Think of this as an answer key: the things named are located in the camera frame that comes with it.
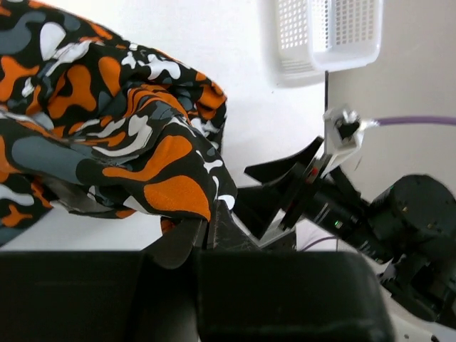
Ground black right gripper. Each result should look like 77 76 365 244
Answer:
234 136 360 239

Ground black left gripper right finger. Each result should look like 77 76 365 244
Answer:
209 200 259 251

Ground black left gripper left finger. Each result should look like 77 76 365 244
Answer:
142 219 208 269

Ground orange camouflage shorts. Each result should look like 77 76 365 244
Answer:
1 1 237 244

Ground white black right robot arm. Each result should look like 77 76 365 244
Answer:
234 137 455 328

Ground white perforated plastic basket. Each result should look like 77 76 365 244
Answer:
256 0 384 88

